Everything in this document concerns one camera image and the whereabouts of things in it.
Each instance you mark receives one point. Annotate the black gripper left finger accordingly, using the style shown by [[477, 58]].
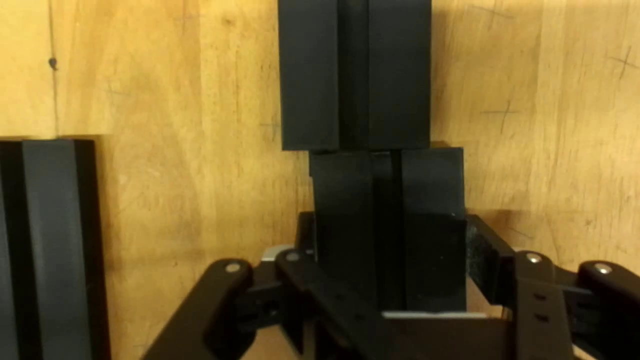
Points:
[[227, 300]]

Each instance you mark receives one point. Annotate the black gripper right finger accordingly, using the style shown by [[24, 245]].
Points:
[[561, 306]]

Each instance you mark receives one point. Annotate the black grooved track piece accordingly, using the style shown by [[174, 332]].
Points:
[[312, 67], [427, 200]]

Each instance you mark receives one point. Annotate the wide black grooved block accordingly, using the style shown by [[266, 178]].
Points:
[[53, 253]]

